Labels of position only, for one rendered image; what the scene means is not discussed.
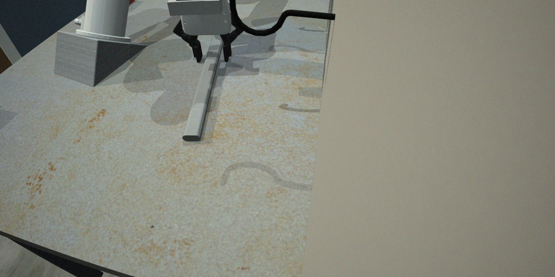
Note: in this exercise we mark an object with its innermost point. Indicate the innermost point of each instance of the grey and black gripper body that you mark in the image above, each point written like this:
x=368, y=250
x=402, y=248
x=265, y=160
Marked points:
x=218, y=24

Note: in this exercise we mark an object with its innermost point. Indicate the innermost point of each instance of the beige wall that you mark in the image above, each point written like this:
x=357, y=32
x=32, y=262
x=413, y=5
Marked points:
x=435, y=150

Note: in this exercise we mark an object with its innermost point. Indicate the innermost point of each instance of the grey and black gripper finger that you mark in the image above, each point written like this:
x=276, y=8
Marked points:
x=191, y=40
x=229, y=38

